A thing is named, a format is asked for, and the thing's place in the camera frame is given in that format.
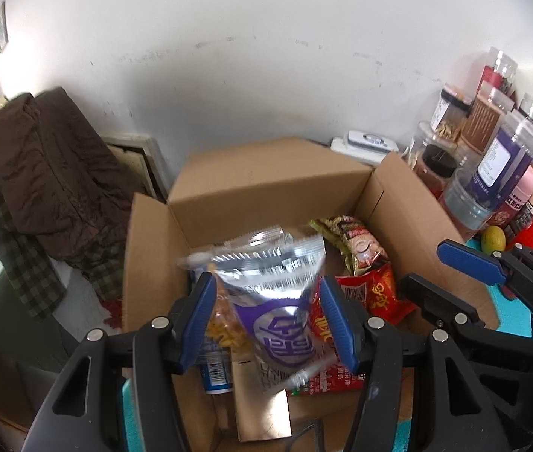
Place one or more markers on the grey chair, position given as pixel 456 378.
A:
pixel 83 301

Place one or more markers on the red yellow print packet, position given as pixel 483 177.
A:
pixel 379 292

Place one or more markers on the yellow green fruit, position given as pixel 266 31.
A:
pixel 493 239

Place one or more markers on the black lid spice jar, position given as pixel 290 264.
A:
pixel 436 169

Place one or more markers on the yellow red striped packet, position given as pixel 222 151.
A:
pixel 356 245

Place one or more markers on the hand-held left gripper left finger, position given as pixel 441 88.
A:
pixel 198 325

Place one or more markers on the clear jar of nuts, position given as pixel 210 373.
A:
pixel 450 117

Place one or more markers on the wide jar brown paste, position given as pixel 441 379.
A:
pixel 464 207

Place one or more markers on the green plaid shirt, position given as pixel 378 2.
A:
pixel 22 263

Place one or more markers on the white flat device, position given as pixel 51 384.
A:
pixel 365 143

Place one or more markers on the teal bubble mat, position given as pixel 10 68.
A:
pixel 520 315

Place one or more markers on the clear waffle packet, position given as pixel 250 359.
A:
pixel 222 325

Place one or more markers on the blue white tube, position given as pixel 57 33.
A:
pixel 214 372

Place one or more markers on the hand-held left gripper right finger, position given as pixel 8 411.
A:
pixel 339 325

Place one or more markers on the white framed wall panel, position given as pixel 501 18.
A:
pixel 153 160

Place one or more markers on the cardboard box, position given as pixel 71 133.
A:
pixel 257 183

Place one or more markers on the clear jar blue label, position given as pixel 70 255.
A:
pixel 501 165

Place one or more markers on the silver purple snack packet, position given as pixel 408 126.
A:
pixel 271 325

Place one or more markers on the brown jacket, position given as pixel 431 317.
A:
pixel 50 165

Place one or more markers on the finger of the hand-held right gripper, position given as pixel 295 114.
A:
pixel 431 299
pixel 471 261

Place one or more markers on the small wall picture frame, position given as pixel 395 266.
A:
pixel 1 27

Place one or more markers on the red white snack packet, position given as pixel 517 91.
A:
pixel 327 376

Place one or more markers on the clear jar red contents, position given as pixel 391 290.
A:
pixel 499 68

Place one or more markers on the gold box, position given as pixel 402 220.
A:
pixel 262 409

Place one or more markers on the pink bottle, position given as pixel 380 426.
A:
pixel 520 193

